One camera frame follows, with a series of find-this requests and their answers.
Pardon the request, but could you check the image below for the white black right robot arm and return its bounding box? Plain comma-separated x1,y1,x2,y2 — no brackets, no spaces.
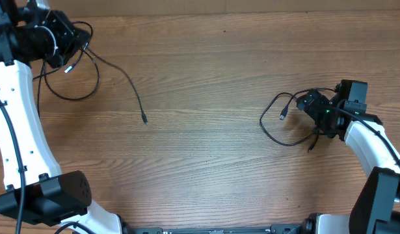
296,80,400,233

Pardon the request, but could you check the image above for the black thick USB-C cable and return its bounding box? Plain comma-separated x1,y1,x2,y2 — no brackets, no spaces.
32,20,101,118

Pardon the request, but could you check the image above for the black thin USB cable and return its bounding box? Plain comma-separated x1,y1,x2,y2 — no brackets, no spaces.
259,86,337,153

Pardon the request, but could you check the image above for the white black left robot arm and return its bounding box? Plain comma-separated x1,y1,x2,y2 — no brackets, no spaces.
0,0,128,233

